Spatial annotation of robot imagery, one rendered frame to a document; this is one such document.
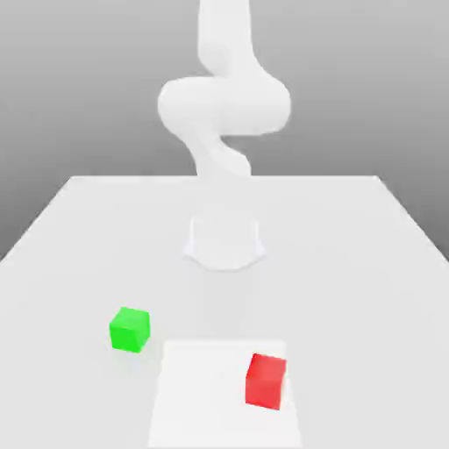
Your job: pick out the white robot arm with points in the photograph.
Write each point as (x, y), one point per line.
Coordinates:
(224, 105)

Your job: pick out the small green cube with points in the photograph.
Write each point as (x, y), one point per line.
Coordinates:
(129, 330)

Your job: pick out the small red cube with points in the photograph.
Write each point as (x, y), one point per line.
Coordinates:
(265, 382)

